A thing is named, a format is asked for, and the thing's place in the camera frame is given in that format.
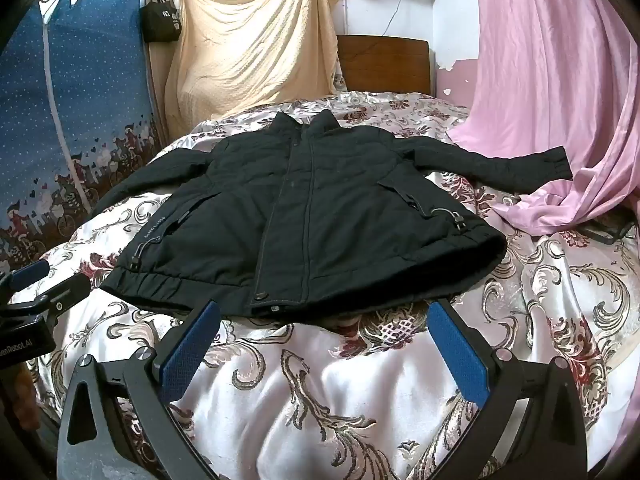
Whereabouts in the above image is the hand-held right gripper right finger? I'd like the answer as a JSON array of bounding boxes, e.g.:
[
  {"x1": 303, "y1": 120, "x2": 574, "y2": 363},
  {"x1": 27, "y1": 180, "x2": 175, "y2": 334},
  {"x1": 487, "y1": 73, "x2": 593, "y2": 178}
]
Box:
[{"x1": 420, "y1": 298, "x2": 587, "y2": 480}]

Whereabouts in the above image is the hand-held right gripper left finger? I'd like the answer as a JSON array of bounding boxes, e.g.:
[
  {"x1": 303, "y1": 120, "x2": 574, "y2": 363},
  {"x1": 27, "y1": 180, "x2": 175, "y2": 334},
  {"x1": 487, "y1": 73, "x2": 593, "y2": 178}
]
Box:
[{"x1": 56, "y1": 300, "x2": 222, "y2": 480}]

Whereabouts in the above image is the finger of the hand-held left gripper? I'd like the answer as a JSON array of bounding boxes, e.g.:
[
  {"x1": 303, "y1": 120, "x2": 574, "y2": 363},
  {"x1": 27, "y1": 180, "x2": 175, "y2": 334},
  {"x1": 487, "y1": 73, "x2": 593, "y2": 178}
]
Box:
[
  {"x1": 0, "y1": 259, "x2": 52, "y2": 292},
  {"x1": 7, "y1": 272, "x2": 94, "y2": 319}
]

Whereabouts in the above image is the black jacket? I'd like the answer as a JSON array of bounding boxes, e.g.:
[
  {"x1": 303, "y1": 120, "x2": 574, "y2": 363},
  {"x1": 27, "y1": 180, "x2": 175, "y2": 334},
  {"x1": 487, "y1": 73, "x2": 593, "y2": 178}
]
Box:
[{"x1": 90, "y1": 109, "x2": 574, "y2": 322}]

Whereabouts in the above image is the floral satin bedspread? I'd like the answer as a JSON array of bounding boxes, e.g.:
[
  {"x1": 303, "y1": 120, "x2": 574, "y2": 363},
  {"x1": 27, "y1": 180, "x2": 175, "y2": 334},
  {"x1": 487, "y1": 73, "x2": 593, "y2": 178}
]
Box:
[{"x1": 10, "y1": 90, "x2": 640, "y2": 480}]

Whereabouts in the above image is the blue printed fabric wardrobe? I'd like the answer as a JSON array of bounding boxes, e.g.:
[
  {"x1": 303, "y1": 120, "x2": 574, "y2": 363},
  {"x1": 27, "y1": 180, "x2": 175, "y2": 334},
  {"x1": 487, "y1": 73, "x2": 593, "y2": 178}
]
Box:
[{"x1": 0, "y1": 0, "x2": 172, "y2": 281}]

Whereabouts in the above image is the pink curtain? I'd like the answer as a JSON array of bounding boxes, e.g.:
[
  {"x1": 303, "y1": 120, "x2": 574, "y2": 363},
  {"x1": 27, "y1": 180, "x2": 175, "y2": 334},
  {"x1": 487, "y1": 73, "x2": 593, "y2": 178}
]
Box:
[{"x1": 445, "y1": 0, "x2": 640, "y2": 241}]

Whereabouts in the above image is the black hanging bag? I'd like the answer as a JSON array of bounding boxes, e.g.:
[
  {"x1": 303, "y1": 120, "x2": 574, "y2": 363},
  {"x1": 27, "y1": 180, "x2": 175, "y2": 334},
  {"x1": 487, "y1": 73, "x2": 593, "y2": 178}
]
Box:
[{"x1": 142, "y1": 0, "x2": 182, "y2": 44}]

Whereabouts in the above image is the wooden headboard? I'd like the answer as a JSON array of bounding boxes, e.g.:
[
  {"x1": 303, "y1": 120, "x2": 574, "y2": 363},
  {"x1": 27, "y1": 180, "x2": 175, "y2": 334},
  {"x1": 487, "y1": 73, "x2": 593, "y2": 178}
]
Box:
[{"x1": 336, "y1": 35, "x2": 432, "y2": 97}]

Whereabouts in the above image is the beige hanging cloth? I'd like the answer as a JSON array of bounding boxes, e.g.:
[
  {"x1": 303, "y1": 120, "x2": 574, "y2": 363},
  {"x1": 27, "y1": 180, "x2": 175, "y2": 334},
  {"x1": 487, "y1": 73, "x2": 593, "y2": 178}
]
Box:
[{"x1": 164, "y1": 0, "x2": 347, "y2": 137}]

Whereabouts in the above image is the dark cable bundle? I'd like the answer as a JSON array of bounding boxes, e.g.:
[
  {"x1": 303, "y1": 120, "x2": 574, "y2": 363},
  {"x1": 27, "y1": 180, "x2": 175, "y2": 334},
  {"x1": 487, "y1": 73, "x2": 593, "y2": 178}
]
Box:
[{"x1": 582, "y1": 209, "x2": 640, "y2": 247}]

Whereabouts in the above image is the thin wall cable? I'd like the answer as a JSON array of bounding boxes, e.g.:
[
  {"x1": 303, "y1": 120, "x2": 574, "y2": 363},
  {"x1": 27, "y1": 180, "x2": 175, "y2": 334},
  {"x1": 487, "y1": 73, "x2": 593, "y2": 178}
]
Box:
[{"x1": 382, "y1": 0, "x2": 406, "y2": 37}]

